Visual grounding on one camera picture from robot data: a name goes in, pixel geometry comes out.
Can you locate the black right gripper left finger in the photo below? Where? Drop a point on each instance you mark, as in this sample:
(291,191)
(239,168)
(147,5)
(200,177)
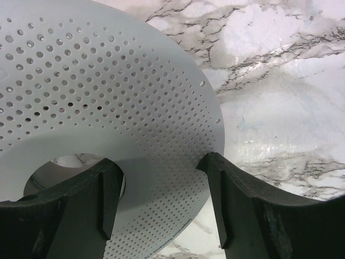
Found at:
(72,219)

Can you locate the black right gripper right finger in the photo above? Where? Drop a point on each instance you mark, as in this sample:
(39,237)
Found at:
(257,220)

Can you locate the grey perforated cable spool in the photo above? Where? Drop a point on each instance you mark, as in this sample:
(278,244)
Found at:
(83,77)

